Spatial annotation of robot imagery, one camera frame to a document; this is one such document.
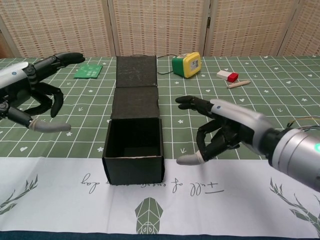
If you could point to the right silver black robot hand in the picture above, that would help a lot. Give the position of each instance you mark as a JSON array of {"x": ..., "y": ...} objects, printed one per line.
[{"x": 245, "y": 125}]

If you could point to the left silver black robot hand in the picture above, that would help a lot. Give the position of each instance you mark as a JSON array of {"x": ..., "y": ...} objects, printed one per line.
[{"x": 15, "y": 77}]

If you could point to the black foldable paper box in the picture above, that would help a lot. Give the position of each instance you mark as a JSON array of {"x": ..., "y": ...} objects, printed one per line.
[{"x": 135, "y": 170}]

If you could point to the short wooden pencil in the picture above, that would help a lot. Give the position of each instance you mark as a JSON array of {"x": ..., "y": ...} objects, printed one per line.
[{"x": 238, "y": 84}]

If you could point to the white red eraser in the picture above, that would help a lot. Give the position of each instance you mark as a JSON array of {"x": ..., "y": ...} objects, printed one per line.
[{"x": 227, "y": 75}]

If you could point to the green circuit board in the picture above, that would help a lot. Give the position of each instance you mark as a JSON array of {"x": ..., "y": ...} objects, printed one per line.
[{"x": 88, "y": 71}]

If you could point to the green yellow tape measure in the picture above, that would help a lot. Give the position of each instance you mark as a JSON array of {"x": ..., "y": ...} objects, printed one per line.
[{"x": 187, "y": 65}]

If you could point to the woven folding screen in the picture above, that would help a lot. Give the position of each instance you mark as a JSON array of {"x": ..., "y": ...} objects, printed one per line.
[{"x": 160, "y": 25}]

